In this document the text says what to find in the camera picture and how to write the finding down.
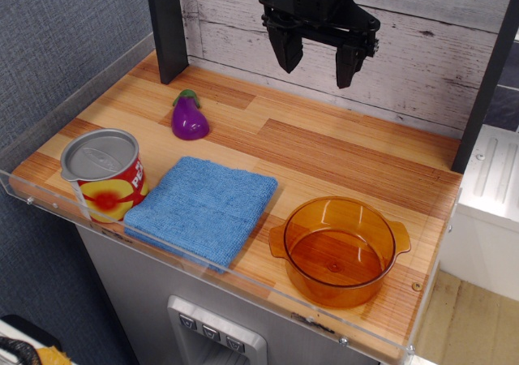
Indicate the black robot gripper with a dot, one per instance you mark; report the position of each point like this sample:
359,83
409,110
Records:
331,22

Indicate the orange transparent plastic pot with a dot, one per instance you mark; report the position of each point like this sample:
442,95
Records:
337,250

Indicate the blue microfiber cloth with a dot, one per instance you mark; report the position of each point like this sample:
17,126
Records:
202,211

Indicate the purple toy eggplant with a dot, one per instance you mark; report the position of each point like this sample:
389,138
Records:
188,122

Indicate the red yellow peach can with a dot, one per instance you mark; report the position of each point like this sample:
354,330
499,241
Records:
106,173

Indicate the white plastic side cabinet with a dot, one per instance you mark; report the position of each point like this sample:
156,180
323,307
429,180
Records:
480,245

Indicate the clear acrylic table guard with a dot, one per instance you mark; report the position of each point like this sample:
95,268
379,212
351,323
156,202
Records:
401,177

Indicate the toy fridge dispenser panel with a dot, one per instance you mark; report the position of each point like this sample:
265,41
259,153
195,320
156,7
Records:
204,337

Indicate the yellow black object bottom left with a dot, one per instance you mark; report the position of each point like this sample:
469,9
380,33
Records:
22,342

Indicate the black left frame post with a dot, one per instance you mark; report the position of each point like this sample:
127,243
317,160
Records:
169,37

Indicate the black frame post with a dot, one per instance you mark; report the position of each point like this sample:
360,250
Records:
499,55
169,37

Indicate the black right frame post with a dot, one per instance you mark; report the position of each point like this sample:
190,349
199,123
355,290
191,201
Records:
499,55

